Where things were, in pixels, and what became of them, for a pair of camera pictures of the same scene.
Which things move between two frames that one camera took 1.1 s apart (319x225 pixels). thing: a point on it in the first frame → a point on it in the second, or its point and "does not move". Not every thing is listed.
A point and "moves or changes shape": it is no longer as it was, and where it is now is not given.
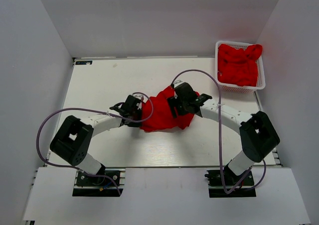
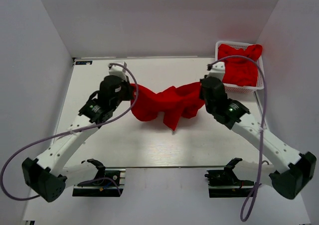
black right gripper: [173, 106] → [204, 90]
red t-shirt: [157, 114] moves or changes shape
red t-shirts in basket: [238, 66] does not move
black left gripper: [137, 114] → [127, 90]
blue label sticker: [83, 62] does not move
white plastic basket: [228, 88] does not move
